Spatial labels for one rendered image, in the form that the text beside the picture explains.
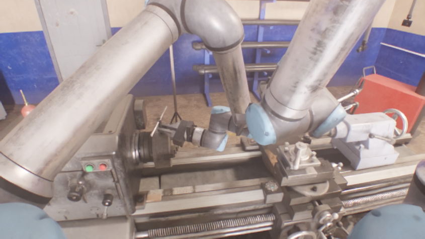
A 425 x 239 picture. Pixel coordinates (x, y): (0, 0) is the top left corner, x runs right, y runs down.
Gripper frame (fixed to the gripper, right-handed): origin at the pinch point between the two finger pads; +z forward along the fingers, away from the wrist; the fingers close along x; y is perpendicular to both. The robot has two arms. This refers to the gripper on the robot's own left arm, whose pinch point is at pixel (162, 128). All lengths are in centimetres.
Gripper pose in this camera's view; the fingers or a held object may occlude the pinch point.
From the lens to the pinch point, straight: 115.7
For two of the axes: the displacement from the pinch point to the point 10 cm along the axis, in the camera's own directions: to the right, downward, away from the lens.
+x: 2.6, -7.0, 6.6
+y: -0.2, 6.8, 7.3
